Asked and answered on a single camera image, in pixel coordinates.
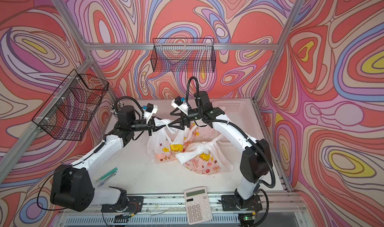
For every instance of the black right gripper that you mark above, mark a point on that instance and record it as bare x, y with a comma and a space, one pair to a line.
181, 122

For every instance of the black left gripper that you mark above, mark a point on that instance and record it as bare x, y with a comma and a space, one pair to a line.
149, 126

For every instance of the white printed plastic bag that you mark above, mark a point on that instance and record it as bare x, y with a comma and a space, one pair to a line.
205, 158

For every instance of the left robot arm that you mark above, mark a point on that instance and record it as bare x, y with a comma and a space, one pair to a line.
72, 186

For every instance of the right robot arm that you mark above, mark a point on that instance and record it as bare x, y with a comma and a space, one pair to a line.
256, 165

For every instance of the metal pen cup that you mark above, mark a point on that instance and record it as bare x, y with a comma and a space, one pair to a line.
114, 109

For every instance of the green pen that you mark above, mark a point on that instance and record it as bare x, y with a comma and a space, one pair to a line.
103, 179

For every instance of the white plastic basket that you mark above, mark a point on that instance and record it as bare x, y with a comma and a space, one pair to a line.
241, 113

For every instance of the pink desk calculator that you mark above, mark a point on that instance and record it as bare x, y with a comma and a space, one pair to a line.
198, 206

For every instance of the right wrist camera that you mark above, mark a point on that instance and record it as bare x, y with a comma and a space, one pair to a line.
181, 104

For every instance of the black wire basket left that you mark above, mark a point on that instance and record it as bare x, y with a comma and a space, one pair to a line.
67, 114

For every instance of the black wire basket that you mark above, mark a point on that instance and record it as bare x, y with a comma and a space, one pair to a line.
177, 54
67, 114

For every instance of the black wire basket rear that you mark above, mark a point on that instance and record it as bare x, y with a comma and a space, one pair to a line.
177, 54

